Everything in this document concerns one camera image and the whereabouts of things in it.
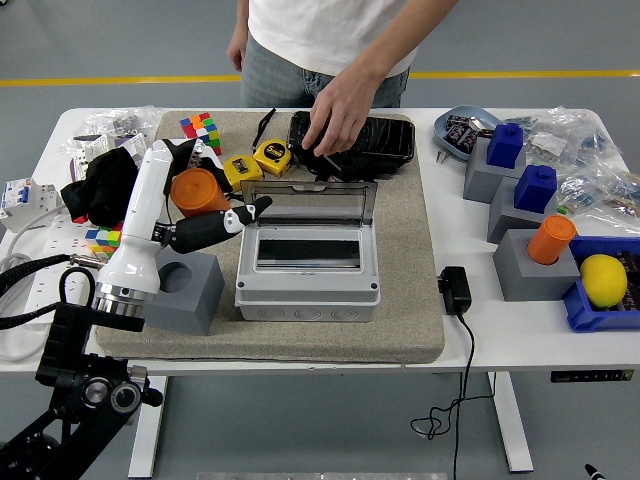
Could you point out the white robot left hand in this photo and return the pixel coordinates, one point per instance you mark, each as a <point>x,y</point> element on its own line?
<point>142,220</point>

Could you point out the person's right hand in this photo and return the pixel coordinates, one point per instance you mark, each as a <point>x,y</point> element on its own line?
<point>237,50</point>

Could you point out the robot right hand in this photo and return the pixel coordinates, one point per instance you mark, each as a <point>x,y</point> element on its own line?
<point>592,471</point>

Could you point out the person's left hand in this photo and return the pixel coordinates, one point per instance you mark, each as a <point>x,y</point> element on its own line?
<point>337,117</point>

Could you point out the orange cylinder battery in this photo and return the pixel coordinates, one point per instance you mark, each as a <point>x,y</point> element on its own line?
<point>197,192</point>
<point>550,240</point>

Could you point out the grey electrical box with lid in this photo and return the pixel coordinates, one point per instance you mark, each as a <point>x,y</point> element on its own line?
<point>307,300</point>

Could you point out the person's left forearm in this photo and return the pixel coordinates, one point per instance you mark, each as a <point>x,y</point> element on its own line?
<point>400,45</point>

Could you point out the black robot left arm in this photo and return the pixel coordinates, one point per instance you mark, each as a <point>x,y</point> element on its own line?
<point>75,370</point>

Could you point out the person's right forearm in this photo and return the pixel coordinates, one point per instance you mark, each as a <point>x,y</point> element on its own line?
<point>241,17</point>

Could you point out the blue block battery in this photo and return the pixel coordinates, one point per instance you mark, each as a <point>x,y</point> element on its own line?
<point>535,190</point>
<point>505,147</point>

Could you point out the colourful puzzle cube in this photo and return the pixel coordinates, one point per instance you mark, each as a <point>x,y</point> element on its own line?
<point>102,240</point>
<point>200,127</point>

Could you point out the black cloth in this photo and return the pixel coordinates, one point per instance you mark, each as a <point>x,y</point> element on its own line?
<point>105,185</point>

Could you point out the black plastic tray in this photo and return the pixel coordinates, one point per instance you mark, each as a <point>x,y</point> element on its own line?
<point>390,140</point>

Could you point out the person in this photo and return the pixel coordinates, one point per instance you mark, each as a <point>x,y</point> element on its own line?
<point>310,30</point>

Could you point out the yellow tape measure with print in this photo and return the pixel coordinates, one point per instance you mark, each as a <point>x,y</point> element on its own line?
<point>272,156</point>

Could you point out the white labelled packet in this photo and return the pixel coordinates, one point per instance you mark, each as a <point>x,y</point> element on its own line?
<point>131,145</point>

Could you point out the white table leg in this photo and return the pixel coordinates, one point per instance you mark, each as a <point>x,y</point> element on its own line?
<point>510,425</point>
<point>147,425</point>

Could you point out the black table control panel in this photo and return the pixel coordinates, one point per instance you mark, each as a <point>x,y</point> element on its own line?
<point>590,376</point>

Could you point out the grey holder block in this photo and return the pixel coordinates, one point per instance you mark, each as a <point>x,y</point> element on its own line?
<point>530,280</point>
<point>480,180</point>
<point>200,300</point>
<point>510,215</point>

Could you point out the clear bag of small parts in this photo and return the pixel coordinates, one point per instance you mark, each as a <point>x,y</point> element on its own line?
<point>610,190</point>
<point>125,122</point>
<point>565,142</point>

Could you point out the small metal clip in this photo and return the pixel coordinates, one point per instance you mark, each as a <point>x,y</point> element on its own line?
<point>440,157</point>

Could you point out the dark printed packet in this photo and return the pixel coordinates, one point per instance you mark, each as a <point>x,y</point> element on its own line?
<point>456,119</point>
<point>462,136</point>

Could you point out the beige fabric mat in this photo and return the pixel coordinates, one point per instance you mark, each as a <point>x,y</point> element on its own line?
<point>390,225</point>

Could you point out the white circuit breaker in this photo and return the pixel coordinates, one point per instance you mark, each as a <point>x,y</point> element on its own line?
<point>20,200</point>

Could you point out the blue-grey dish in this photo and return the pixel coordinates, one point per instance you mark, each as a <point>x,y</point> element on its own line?
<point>470,111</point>

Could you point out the blue storage bin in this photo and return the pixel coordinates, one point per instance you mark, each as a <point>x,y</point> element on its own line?
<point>585,315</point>

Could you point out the dark packets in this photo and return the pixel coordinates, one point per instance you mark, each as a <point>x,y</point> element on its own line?
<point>632,295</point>

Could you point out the yellow lemon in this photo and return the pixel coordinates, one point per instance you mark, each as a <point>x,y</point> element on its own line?
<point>602,280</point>

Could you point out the black power adapter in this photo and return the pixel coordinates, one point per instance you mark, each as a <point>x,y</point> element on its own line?
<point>456,290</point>

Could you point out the small green connector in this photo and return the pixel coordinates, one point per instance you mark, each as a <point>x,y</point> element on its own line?
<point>562,209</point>

